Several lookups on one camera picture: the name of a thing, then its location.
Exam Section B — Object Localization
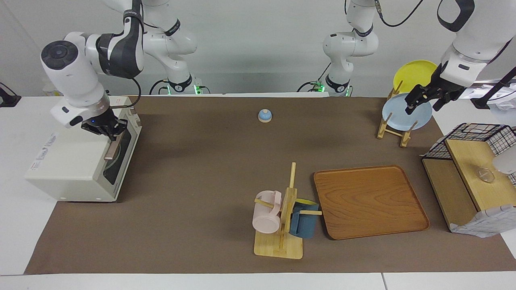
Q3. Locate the white toaster oven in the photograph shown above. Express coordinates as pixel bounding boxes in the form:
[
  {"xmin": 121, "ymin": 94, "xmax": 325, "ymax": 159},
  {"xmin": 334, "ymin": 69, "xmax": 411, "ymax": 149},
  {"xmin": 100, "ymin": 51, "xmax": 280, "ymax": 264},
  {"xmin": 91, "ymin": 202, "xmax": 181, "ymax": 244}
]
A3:
[{"xmin": 24, "ymin": 96, "xmax": 142, "ymax": 203}]

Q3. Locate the black cable at arm base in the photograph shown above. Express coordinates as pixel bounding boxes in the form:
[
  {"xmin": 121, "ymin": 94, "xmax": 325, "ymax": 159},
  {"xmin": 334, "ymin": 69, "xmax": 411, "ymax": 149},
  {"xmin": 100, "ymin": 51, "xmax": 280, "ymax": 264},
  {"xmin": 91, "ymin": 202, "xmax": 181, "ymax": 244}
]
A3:
[
  {"xmin": 149, "ymin": 79, "xmax": 170, "ymax": 95},
  {"xmin": 297, "ymin": 62, "xmax": 333, "ymax": 93}
]

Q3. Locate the black wire basket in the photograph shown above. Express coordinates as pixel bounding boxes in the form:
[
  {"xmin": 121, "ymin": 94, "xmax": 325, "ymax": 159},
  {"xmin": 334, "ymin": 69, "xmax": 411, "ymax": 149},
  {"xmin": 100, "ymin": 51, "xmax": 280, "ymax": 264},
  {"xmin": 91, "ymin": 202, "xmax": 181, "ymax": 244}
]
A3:
[{"xmin": 421, "ymin": 123, "xmax": 516, "ymax": 186}]

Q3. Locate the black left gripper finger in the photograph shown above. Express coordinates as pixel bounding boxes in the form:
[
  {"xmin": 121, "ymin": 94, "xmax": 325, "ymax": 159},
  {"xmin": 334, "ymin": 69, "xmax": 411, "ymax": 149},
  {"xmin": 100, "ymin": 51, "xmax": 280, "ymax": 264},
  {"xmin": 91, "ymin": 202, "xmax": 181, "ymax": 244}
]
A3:
[
  {"xmin": 404, "ymin": 85, "xmax": 431, "ymax": 107},
  {"xmin": 406, "ymin": 97, "xmax": 433, "ymax": 116}
]

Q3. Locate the pale green plate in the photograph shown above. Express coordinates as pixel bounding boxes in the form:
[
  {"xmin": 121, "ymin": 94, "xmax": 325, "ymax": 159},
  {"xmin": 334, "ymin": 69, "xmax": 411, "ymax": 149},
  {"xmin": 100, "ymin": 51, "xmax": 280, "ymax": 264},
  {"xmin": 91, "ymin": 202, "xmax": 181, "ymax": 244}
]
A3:
[{"xmin": 103, "ymin": 152, "xmax": 121, "ymax": 182}]

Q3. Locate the brown wooden tray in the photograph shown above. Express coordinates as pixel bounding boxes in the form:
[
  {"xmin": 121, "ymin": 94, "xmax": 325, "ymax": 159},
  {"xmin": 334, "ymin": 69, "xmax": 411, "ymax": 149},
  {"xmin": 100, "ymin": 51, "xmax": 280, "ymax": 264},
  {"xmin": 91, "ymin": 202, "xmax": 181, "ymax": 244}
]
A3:
[{"xmin": 313, "ymin": 165, "xmax": 430, "ymax": 240}]

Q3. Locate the clear glass cup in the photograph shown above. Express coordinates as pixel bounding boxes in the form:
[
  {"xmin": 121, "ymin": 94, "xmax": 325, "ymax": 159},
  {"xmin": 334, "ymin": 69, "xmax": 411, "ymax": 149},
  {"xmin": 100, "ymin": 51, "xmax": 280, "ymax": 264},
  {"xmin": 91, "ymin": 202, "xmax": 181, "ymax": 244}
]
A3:
[{"xmin": 478, "ymin": 167, "xmax": 496, "ymax": 184}]

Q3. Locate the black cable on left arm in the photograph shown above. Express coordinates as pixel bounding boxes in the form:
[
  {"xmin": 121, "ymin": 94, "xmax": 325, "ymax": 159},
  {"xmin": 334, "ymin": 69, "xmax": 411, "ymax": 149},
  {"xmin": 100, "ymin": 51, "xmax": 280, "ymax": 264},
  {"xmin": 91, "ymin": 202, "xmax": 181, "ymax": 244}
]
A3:
[{"xmin": 374, "ymin": 0, "xmax": 425, "ymax": 28}]

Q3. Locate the yellow plate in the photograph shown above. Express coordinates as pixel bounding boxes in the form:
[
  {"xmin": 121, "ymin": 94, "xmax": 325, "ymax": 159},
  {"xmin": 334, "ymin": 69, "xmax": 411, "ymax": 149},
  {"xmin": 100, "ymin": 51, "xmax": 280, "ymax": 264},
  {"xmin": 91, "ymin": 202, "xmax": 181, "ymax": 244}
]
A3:
[{"xmin": 393, "ymin": 60, "xmax": 438, "ymax": 95}]

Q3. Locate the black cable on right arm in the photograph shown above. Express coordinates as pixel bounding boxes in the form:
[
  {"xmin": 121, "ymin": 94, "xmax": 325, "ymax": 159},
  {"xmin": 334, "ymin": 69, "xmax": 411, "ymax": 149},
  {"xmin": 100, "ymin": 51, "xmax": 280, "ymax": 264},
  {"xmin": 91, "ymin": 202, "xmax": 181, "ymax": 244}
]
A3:
[{"xmin": 108, "ymin": 77, "xmax": 142, "ymax": 110}]

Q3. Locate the pink mug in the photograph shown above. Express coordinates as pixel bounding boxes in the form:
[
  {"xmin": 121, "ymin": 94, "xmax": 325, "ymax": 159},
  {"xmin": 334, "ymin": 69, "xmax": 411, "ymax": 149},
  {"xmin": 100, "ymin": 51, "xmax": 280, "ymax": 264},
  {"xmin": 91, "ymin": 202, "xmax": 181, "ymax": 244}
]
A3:
[{"xmin": 252, "ymin": 191, "xmax": 282, "ymax": 234}]

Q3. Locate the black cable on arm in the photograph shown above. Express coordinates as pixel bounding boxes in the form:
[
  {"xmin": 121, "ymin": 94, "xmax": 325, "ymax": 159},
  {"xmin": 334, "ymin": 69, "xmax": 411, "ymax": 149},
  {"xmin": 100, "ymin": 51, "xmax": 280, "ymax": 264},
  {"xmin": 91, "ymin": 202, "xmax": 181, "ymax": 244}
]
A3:
[
  {"xmin": 108, "ymin": 77, "xmax": 142, "ymax": 110},
  {"xmin": 374, "ymin": 0, "xmax": 425, "ymax": 28}
]

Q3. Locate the white crumpled paper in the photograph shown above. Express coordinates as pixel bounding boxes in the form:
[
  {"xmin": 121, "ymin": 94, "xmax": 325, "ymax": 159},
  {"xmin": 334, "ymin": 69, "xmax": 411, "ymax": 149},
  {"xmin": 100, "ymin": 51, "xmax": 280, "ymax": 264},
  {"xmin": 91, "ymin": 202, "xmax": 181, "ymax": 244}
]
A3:
[{"xmin": 462, "ymin": 79, "xmax": 516, "ymax": 121}]

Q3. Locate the dark blue mug yellow inside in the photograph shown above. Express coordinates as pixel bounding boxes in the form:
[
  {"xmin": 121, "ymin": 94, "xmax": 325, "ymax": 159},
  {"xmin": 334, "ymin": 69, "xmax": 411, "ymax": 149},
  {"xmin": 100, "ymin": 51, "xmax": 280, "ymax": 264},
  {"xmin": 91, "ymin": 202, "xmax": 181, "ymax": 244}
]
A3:
[{"xmin": 289, "ymin": 199, "xmax": 320, "ymax": 239}]

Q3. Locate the brown table mat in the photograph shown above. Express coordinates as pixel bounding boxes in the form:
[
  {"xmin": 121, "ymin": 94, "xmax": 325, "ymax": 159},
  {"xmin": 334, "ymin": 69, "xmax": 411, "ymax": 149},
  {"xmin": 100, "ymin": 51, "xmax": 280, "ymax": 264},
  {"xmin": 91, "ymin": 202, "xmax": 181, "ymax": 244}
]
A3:
[{"xmin": 24, "ymin": 96, "xmax": 516, "ymax": 275}]

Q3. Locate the wooden shelf unit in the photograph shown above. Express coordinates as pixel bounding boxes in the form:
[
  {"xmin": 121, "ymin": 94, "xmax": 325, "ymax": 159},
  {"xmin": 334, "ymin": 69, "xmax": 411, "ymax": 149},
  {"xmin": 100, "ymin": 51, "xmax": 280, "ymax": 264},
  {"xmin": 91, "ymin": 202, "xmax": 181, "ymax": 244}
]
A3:
[{"xmin": 422, "ymin": 139, "xmax": 516, "ymax": 233}]

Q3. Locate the light blue plate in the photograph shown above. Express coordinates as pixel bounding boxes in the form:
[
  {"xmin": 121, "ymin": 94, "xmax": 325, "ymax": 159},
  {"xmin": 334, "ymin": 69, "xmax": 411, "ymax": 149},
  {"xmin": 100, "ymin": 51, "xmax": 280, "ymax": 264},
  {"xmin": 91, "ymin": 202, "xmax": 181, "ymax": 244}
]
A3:
[{"xmin": 381, "ymin": 93, "xmax": 433, "ymax": 131}]

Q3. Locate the black clamp mount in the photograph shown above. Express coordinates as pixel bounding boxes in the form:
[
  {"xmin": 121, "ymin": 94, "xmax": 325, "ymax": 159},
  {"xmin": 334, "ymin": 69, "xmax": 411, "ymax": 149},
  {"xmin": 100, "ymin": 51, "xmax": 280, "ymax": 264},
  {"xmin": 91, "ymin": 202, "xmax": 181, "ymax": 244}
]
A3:
[{"xmin": 0, "ymin": 82, "xmax": 22, "ymax": 108}]

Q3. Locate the wooden plate rack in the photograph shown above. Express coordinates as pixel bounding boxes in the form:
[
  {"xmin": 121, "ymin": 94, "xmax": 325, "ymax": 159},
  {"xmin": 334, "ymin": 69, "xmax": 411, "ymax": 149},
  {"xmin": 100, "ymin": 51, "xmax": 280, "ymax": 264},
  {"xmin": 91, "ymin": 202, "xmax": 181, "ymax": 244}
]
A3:
[{"xmin": 377, "ymin": 80, "xmax": 419, "ymax": 148}]

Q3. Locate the glass oven door with handle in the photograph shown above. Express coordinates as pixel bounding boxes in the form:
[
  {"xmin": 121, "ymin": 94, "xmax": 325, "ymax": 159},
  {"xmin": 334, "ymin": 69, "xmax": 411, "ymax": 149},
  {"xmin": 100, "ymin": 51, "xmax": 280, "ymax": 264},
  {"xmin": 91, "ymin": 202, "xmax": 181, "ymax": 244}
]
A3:
[{"xmin": 102, "ymin": 120, "xmax": 140, "ymax": 198}]

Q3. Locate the wooden mug tree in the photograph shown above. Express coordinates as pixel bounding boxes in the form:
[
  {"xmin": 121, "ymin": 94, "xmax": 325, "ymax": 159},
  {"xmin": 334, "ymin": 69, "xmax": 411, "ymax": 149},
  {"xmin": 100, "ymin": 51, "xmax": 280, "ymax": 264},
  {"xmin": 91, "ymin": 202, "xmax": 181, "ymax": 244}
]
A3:
[{"xmin": 254, "ymin": 162, "xmax": 323, "ymax": 259}]

